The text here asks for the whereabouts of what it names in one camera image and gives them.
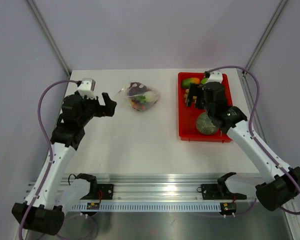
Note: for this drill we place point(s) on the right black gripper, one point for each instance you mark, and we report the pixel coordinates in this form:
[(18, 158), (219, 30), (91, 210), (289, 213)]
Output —
[(193, 91)]

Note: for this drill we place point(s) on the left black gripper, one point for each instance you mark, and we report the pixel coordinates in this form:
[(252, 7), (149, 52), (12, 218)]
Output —
[(107, 109)]

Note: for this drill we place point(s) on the dark red grape bunch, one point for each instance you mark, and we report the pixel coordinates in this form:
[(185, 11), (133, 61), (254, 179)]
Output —
[(136, 88)]

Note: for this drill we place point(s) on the clear zip top bag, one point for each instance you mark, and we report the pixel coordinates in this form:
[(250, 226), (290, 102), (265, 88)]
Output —
[(122, 96)]

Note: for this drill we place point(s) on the white garlic bulb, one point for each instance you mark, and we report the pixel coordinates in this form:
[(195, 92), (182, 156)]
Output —
[(150, 97)]

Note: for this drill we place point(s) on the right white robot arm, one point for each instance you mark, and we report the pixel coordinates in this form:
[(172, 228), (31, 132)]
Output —
[(281, 181)]

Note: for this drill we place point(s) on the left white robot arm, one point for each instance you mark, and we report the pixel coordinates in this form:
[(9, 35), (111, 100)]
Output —
[(43, 210)]

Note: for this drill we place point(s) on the peach fruit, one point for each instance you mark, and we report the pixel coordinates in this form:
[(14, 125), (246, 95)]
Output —
[(185, 84)]

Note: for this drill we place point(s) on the green leafy vegetable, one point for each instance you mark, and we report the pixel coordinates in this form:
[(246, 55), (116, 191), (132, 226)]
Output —
[(203, 81)]

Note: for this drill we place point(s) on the red plastic tray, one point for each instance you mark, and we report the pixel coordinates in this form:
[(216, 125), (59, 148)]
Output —
[(187, 115)]

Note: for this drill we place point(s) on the green netted melon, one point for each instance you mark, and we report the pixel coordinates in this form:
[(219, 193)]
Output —
[(204, 125)]

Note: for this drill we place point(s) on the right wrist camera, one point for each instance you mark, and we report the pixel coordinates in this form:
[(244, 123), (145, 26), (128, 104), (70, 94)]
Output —
[(214, 76)]

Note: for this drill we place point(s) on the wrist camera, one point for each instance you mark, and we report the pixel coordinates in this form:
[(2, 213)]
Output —
[(86, 87), (214, 76)]

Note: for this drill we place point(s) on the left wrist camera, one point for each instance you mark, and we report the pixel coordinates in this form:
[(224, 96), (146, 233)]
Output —
[(86, 87)]

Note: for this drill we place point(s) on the right aluminium frame post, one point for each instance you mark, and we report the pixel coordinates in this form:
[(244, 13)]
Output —
[(280, 8)]

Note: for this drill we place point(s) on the aluminium frame post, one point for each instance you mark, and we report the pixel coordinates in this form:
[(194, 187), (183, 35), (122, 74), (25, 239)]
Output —
[(48, 36), (280, 8)]

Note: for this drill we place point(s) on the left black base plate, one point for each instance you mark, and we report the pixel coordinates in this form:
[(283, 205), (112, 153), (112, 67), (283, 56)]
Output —
[(103, 191)]

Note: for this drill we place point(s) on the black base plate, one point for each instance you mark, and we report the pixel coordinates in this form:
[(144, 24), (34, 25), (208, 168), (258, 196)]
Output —
[(215, 191), (103, 191)]

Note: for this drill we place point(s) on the aluminium rail beam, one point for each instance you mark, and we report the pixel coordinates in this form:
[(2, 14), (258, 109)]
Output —
[(159, 187)]

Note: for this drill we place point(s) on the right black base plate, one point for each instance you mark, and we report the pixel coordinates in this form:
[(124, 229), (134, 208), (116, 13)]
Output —
[(215, 191)]

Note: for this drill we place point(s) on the white slotted cable duct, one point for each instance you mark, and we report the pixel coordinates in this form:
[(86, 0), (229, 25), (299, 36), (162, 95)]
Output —
[(146, 207)]

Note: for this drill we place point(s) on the left aluminium frame post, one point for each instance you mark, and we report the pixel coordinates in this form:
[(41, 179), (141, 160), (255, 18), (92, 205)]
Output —
[(48, 36)]

